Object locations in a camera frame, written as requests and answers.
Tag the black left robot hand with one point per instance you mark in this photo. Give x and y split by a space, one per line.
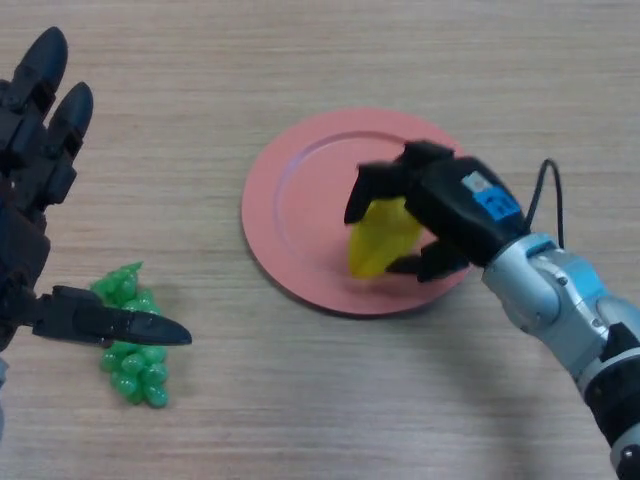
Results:
25 225

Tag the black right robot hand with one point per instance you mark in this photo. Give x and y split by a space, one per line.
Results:
460 210

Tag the yellow starfruit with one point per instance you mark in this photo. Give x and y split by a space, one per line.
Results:
380 240

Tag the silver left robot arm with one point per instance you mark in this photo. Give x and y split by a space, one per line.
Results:
2 400

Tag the pink round plate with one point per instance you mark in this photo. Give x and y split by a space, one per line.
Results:
300 240

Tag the green grape bunch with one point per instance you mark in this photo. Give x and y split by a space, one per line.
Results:
140 375

